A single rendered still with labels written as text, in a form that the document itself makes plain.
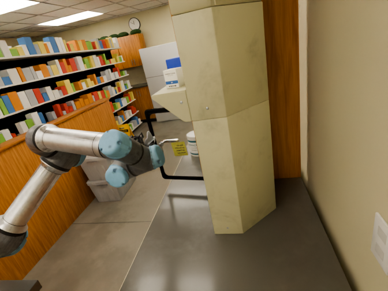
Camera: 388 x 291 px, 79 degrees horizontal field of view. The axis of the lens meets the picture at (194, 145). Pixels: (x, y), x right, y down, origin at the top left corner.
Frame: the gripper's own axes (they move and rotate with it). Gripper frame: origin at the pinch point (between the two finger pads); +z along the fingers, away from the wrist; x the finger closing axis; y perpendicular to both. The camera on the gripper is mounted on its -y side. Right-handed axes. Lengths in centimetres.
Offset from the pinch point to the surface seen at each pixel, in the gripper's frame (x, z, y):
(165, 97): -22.1, -25.2, 20.5
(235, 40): -46, -22, 30
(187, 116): -26.8, -25.8, 13.2
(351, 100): -70, -35, 9
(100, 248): 113, 64, -117
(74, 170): 160, 142, -61
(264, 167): -47, -18, -16
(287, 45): -68, 8, 21
